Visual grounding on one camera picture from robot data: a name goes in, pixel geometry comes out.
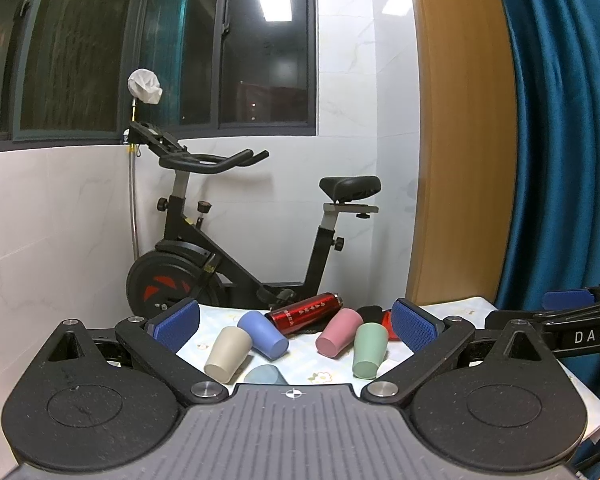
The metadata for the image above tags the beige cup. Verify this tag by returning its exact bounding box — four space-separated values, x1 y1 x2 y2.
204 326 252 384

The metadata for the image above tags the green cup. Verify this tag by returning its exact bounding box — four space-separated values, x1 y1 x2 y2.
352 322 389 379

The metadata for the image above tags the white cloth on pipe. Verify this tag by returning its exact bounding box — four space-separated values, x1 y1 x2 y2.
126 68 163 105

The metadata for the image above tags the translucent teal cup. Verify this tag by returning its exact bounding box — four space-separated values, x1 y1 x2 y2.
244 364 287 385

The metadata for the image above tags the pink cup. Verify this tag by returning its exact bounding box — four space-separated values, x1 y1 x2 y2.
315 308 363 359

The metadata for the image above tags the metal flexible hose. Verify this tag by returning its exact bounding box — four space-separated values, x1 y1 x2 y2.
126 102 143 261

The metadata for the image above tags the red plastic cup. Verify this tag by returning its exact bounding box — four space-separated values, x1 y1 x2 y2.
380 310 400 341

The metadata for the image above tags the dark framed window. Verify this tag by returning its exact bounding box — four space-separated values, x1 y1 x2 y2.
0 0 317 143

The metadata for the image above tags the red metal thermos bottle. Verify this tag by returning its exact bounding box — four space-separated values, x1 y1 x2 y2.
265 292 343 336

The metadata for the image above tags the black exercise bike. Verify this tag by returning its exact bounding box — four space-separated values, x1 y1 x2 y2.
126 122 381 318

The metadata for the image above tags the wooden door panel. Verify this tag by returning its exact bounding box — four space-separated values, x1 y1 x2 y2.
406 0 517 304

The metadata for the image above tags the blue cup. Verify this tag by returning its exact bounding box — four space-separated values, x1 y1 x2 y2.
237 311 289 361

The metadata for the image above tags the floral checked tablecloth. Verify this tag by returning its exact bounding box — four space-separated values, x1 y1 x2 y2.
178 297 600 442

